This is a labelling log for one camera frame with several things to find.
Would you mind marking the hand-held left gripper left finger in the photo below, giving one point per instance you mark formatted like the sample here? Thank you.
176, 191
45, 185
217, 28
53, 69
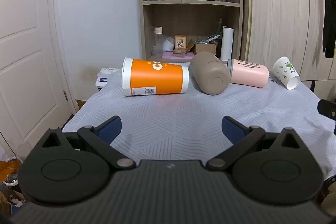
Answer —
109, 130

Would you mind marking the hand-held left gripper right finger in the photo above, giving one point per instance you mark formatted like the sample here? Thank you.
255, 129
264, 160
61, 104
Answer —
232, 130

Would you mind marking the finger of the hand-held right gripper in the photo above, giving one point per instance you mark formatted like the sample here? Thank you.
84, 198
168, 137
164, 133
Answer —
326, 109

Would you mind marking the white floral paper cup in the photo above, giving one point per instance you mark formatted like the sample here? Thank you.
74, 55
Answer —
284, 71

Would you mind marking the pink insulated cup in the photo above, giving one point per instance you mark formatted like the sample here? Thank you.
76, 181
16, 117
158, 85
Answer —
249, 73

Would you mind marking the tan insulated cup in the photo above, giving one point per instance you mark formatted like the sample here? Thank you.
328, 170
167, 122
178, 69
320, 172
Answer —
210, 70

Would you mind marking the orange and white paper cup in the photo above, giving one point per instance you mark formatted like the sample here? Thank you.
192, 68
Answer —
157, 77

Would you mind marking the small white cup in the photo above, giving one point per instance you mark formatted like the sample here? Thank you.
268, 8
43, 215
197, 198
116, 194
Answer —
168, 44

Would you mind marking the white and blue box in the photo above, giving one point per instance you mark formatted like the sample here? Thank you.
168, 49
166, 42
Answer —
103, 79

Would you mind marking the grey patterned tablecloth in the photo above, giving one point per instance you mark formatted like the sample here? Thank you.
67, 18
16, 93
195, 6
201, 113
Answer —
170, 113

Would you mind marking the brown cardboard box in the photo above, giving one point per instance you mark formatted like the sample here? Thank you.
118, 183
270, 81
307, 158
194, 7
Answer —
206, 49

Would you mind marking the white cylinder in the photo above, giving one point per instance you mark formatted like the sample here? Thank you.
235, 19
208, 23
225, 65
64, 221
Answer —
227, 44

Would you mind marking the black hanging ribbon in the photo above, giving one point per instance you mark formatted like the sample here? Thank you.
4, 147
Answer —
329, 19

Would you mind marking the wooden wardrobe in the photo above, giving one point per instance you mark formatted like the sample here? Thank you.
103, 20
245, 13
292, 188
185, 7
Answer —
283, 29

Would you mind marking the crumpled clear plastic wrap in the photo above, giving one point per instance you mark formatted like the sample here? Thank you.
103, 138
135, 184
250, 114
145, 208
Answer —
208, 39

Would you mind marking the pink tray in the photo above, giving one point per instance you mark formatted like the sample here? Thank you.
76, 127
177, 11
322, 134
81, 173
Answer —
176, 55

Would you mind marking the clear glass bottle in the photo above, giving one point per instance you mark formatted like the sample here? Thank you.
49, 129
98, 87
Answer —
152, 43

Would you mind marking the wooden floral box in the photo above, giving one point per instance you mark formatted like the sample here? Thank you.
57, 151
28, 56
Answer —
180, 43

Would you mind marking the clear bottle with white cap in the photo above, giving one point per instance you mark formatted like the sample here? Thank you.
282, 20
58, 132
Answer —
158, 41

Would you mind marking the dark green bottle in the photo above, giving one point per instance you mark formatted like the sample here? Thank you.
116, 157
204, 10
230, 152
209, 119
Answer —
219, 26

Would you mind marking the orange plastic bag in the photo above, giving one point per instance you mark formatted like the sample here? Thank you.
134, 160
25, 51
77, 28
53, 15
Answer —
9, 169

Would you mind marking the wooden shelf unit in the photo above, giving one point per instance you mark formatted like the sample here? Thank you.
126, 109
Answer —
193, 18

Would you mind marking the white door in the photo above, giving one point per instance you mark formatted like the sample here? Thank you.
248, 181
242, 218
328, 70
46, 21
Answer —
23, 43

